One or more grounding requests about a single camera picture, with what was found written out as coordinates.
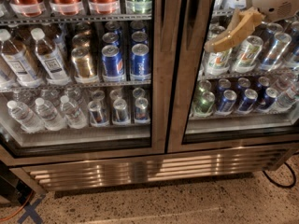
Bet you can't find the water bottle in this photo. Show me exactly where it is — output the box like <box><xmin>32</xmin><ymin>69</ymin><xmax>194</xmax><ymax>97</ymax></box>
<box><xmin>7</xmin><ymin>100</ymin><xmax>44</xmax><ymax>133</ymax></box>
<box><xmin>35</xmin><ymin>98</ymin><xmax>66</xmax><ymax>131</ymax></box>
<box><xmin>60</xmin><ymin>95</ymin><xmax>87</xmax><ymax>129</ymax></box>

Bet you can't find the water bottle left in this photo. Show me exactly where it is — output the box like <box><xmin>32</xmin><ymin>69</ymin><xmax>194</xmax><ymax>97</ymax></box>
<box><xmin>7</xmin><ymin>100</ymin><xmax>44</xmax><ymax>133</ymax></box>

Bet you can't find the small silver can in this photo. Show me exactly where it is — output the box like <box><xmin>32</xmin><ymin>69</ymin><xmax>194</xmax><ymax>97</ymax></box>
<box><xmin>135</xmin><ymin>97</ymin><xmax>150</xmax><ymax>123</ymax></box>
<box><xmin>88</xmin><ymin>100</ymin><xmax>108</xmax><ymax>127</ymax></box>
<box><xmin>113</xmin><ymin>98</ymin><xmax>130</xmax><ymax>125</ymax></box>

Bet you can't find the steel fridge base grille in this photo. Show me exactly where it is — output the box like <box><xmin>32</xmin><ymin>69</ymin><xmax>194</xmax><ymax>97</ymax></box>
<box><xmin>11</xmin><ymin>142</ymin><xmax>299</xmax><ymax>194</ymax></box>

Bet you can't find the blue pepsi can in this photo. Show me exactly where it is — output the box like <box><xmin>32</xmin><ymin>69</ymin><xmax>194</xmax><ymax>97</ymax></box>
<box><xmin>130</xmin><ymin>44</ymin><xmax>151</xmax><ymax>80</ymax></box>
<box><xmin>102</xmin><ymin>45</ymin><xmax>125</xmax><ymax>82</ymax></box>

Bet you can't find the front gold can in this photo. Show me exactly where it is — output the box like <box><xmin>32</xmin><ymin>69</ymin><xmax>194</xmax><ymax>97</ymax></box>
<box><xmin>71</xmin><ymin>47</ymin><xmax>99</xmax><ymax>84</ymax></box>

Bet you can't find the water bottle middle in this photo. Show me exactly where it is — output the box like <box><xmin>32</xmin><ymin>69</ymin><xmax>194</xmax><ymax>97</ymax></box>
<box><xmin>35</xmin><ymin>98</ymin><xmax>66</xmax><ymax>131</ymax></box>

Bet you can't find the blue tape cross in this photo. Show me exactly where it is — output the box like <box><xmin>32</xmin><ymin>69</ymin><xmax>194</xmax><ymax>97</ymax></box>
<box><xmin>17</xmin><ymin>195</ymin><xmax>46</xmax><ymax>224</ymax></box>

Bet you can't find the white 7Up can right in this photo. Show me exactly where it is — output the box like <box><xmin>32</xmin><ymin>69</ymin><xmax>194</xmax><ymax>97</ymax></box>
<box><xmin>232</xmin><ymin>35</ymin><xmax>263</xmax><ymax>73</ymax></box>

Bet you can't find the tea bottle white cap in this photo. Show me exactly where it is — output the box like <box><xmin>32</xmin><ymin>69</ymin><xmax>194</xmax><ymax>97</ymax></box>
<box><xmin>31</xmin><ymin>28</ymin><xmax>69</xmax><ymax>80</ymax></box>

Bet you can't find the blue can bottom right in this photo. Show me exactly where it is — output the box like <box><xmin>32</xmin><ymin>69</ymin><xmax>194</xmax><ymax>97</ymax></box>
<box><xmin>235</xmin><ymin>89</ymin><xmax>258</xmax><ymax>114</ymax></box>

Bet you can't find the black power cable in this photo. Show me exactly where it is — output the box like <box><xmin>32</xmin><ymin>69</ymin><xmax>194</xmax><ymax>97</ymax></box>
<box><xmin>262</xmin><ymin>161</ymin><xmax>298</xmax><ymax>190</ymax></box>

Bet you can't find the front blue Pepsi can right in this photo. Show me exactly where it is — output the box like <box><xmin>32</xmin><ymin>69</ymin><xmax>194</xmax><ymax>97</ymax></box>
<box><xmin>130</xmin><ymin>44</ymin><xmax>151</xmax><ymax>80</ymax></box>

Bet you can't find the silver blue can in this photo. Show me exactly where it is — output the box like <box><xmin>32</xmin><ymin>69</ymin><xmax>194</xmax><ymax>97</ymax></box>
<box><xmin>259</xmin><ymin>32</ymin><xmax>292</xmax><ymax>71</ymax></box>

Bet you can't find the orange cable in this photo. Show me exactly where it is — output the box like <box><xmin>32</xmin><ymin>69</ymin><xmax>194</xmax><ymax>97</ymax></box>
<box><xmin>0</xmin><ymin>189</ymin><xmax>35</xmax><ymax>222</ymax></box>

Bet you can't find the white 7up can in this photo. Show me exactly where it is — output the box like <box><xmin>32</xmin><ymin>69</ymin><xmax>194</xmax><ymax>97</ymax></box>
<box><xmin>205</xmin><ymin>49</ymin><xmax>232</xmax><ymax>76</ymax></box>
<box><xmin>232</xmin><ymin>35</ymin><xmax>263</xmax><ymax>73</ymax></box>

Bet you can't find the green can bottom shelf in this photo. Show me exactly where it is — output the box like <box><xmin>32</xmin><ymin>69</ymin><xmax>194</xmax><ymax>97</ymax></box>
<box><xmin>193</xmin><ymin>91</ymin><xmax>215</xmax><ymax>117</ymax></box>

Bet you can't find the water bottle right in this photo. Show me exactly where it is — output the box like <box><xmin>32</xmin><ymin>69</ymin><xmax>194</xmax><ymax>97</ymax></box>
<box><xmin>60</xmin><ymin>95</ymin><xmax>87</xmax><ymax>129</ymax></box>

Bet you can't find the steel fridge door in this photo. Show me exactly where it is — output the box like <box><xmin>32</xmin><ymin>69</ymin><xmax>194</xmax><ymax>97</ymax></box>
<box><xmin>0</xmin><ymin>0</ymin><xmax>177</xmax><ymax>171</ymax></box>
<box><xmin>167</xmin><ymin>0</ymin><xmax>299</xmax><ymax>154</ymax></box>

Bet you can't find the small silver can left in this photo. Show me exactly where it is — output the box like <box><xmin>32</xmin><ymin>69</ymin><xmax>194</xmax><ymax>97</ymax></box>
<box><xmin>88</xmin><ymin>100</ymin><xmax>108</xmax><ymax>127</ymax></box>

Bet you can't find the small silver can right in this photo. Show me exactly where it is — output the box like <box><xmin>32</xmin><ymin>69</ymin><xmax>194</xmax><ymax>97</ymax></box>
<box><xmin>135</xmin><ymin>97</ymin><xmax>150</xmax><ymax>123</ymax></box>

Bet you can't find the tea bottle far left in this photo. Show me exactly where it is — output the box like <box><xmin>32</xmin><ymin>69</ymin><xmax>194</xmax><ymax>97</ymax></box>
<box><xmin>0</xmin><ymin>29</ymin><xmax>42</xmax><ymax>88</ymax></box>

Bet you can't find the small silver can middle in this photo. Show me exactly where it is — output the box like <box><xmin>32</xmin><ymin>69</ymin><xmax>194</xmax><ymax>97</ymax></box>
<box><xmin>113</xmin><ymin>98</ymin><xmax>130</xmax><ymax>125</ymax></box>

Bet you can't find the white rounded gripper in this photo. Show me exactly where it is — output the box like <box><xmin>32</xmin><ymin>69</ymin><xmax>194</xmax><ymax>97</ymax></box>
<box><xmin>204</xmin><ymin>0</ymin><xmax>299</xmax><ymax>53</ymax></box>

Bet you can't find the blue can bottom left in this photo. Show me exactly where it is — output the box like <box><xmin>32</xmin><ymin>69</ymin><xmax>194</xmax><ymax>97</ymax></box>
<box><xmin>216</xmin><ymin>90</ymin><xmax>237</xmax><ymax>115</ymax></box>

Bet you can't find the white 7Up can left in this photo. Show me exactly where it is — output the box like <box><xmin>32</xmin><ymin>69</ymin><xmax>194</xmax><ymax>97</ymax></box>
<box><xmin>205</xmin><ymin>49</ymin><xmax>232</xmax><ymax>76</ymax></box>

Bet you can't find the front blue Pepsi can left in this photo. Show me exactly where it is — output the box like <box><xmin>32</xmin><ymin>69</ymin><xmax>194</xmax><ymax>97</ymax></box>
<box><xmin>102</xmin><ymin>45</ymin><xmax>125</xmax><ymax>82</ymax></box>

